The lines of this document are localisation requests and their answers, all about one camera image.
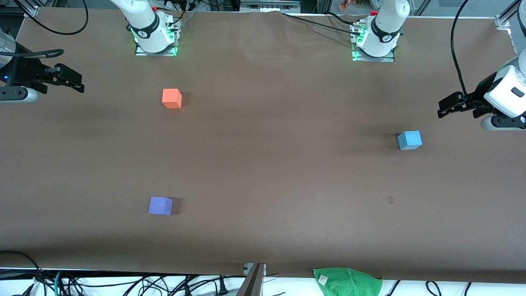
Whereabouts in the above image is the thick black floor cable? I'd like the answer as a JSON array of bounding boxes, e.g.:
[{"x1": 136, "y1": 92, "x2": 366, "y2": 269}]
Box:
[{"x1": 0, "y1": 250, "x2": 46, "y2": 296}]

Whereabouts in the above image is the purple foam block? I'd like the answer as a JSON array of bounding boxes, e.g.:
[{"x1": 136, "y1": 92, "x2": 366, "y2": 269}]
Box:
[{"x1": 148, "y1": 197, "x2": 173, "y2": 216}]

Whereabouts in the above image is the brown paper table cover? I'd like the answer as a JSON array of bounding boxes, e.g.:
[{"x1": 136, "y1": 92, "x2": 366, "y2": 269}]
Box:
[{"x1": 0, "y1": 7, "x2": 526, "y2": 284}]

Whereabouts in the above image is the teal cable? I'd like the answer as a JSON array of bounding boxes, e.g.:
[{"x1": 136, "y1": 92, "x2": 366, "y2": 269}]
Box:
[{"x1": 53, "y1": 269, "x2": 65, "y2": 296}]

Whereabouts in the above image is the blue foam block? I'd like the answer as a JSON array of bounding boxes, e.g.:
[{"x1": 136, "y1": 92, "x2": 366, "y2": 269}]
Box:
[{"x1": 397, "y1": 130, "x2": 423, "y2": 151}]

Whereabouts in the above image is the black plug cable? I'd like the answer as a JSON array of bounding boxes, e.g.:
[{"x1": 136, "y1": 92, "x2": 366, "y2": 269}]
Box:
[{"x1": 136, "y1": 273, "x2": 247, "y2": 296}]

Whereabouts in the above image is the black base supply cable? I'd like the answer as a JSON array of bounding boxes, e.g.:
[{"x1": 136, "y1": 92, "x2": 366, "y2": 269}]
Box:
[{"x1": 281, "y1": 12, "x2": 362, "y2": 36}]

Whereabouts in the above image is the grey aluminium profile bar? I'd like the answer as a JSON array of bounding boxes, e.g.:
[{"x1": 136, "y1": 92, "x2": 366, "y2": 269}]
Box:
[{"x1": 236, "y1": 263, "x2": 267, "y2": 296}]

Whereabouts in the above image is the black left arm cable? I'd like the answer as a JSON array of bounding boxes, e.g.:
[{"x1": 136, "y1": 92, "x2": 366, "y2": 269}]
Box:
[{"x1": 451, "y1": 0, "x2": 471, "y2": 99}]

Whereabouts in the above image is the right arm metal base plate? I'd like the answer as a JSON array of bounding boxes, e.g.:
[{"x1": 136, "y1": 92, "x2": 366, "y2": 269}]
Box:
[{"x1": 135, "y1": 21, "x2": 178, "y2": 56}]

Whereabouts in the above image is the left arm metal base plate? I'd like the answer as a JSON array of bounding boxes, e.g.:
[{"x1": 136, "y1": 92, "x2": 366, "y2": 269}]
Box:
[{"x1": 351, "y1": 23, "x2": 396, "y2": 62}]

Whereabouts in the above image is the grey power strip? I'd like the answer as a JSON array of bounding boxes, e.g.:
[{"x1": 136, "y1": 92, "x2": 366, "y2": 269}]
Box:
[{"x1": 240, "y1": 0, "x2": 301, "y2": 13}]

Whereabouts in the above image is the orange foam block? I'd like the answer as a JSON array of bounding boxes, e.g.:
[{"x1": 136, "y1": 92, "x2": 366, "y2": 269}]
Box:
[{"x1": 162, "y1": 88, "x2": 182, "y2": 109}]

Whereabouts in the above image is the green microfibre cloth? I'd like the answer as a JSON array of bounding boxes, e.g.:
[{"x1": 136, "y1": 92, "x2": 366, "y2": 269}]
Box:
[{"x1": 312, "y1": 267, "x2": 383, "y2": 296}]

